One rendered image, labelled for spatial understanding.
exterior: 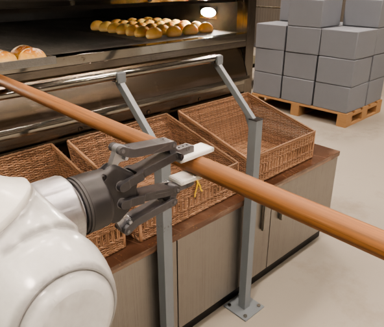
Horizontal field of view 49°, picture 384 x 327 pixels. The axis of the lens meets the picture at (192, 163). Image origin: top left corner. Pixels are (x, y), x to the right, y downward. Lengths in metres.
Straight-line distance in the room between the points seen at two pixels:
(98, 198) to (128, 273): 1.03
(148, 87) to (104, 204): 1.52
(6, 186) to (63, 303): 0.10
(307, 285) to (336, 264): 0.27
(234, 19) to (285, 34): 2.54
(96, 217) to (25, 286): 0.25
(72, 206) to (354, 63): 4.28
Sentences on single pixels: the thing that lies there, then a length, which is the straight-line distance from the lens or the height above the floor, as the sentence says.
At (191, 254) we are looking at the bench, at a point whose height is 0.45.
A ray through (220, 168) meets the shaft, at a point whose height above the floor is 1.21.
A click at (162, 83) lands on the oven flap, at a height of 1.00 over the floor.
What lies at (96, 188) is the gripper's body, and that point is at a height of 1.22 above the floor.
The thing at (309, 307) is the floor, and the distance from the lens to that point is 2.22.
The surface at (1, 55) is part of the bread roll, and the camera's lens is 1.56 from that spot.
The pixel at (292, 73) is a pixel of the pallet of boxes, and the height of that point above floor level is 0.47.
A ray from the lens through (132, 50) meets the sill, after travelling 1.94.
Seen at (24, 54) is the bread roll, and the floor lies 1.22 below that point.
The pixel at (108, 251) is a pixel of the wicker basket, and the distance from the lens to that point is 1.50.
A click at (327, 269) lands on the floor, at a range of 2.49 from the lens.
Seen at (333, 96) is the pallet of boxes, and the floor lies 0.30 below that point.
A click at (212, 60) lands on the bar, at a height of 1.16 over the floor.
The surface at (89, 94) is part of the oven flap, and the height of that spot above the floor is 1.01.
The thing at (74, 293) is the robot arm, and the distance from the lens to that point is 0.28.
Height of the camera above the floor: 1.46
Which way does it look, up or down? 24 degrees down
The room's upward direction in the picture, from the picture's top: straight up
